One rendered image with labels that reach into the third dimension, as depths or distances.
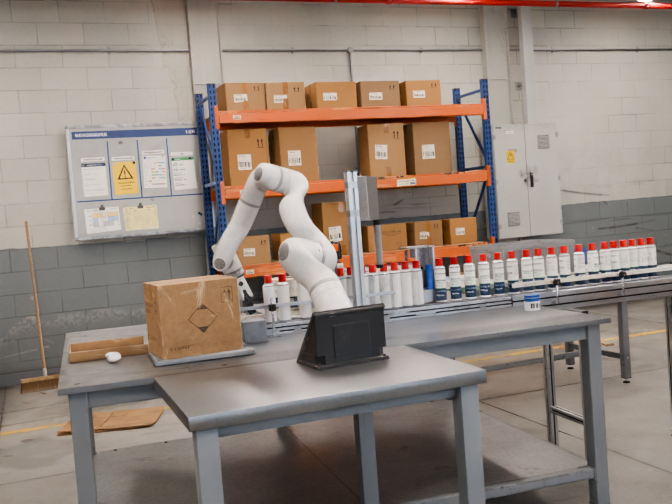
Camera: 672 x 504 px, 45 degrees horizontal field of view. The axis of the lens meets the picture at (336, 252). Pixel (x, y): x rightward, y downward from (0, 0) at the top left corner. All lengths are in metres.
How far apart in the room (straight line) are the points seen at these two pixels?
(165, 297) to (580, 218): 7.33
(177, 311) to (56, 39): 5.24
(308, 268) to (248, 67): 5.45
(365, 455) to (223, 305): 0.76
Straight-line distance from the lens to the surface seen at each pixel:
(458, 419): 2.54
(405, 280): 3.67
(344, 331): 2.67
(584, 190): 9.83
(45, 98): 7.86
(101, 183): 7.68
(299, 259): 2.88
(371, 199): 3.48
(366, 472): 3.09
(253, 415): 2.24
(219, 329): 3.04
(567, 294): 4.03
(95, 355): 3.32
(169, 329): 2.99
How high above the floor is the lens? 1.34
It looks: 3 degrees down
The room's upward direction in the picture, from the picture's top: 4 degrees counter-clockwise
